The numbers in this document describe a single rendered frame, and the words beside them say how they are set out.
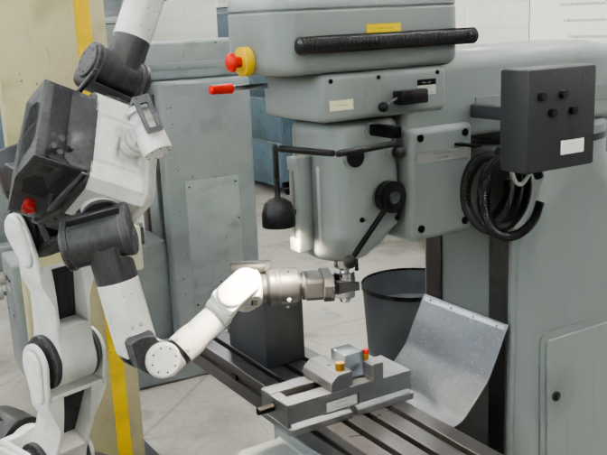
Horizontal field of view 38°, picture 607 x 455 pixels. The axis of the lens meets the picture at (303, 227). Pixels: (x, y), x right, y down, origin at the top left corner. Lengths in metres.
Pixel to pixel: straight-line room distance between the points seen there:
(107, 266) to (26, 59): 1.70
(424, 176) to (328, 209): 0.24
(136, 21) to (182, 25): 9.52
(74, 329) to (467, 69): 1.16
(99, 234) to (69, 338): 0.52
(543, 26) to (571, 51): 4.97
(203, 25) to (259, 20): 9.98
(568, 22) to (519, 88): 5.27
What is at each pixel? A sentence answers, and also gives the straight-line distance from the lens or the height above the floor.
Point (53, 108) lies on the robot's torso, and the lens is 1.94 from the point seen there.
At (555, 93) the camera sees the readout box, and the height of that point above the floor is 1.67.
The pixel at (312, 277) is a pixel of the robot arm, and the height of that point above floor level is 1.27.
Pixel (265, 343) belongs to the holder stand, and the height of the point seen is 1.01.
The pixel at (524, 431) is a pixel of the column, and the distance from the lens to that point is 2.29.
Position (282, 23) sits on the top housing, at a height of 1.83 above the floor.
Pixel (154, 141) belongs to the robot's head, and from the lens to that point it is 1.87.
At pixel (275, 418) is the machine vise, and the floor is 0.96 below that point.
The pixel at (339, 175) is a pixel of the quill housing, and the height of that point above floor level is 1.51.
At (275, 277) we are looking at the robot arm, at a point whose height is 1.27.
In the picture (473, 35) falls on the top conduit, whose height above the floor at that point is 1.79.
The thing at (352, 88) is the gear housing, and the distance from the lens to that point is 1.82.
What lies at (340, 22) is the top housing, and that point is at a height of 1.83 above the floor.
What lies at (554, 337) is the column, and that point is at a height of 1.05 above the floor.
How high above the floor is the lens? 1.84
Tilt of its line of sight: 13 degrees down
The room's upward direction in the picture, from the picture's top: 2 degrees counter-clockwise
